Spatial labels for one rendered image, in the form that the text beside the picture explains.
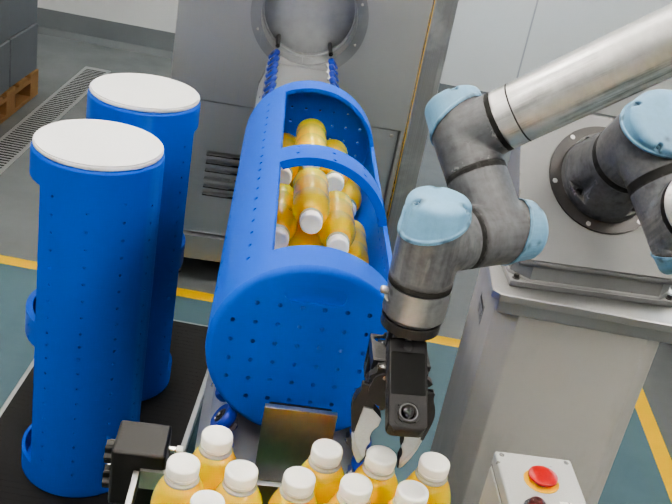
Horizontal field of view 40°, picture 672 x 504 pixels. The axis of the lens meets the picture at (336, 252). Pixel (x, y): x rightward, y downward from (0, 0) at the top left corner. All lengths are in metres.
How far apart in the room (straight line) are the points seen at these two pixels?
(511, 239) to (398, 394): 0.22
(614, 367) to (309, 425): 0.55
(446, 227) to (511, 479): 0.34
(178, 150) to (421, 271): 1.45
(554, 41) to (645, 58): 5.38
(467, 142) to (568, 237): 0.46
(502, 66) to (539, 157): 4.89
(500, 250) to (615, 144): 0.41
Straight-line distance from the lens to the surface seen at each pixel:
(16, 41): 5.15
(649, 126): 1.39
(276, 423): 1.29
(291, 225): 1.64
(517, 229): 1.09
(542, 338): 1.55
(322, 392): 1.35
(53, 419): 2.32
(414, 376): 1.08
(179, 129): 2.38
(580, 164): 1.53
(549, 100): 1.09
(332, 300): 1.27
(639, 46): 1.08
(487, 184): 1.10
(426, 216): 1.01
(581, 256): 1.53
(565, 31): 6.45
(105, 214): 2.01
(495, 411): 1.62
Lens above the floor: 1.80
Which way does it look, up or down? 26 degrees down
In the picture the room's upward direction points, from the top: 11 degrees clockwise
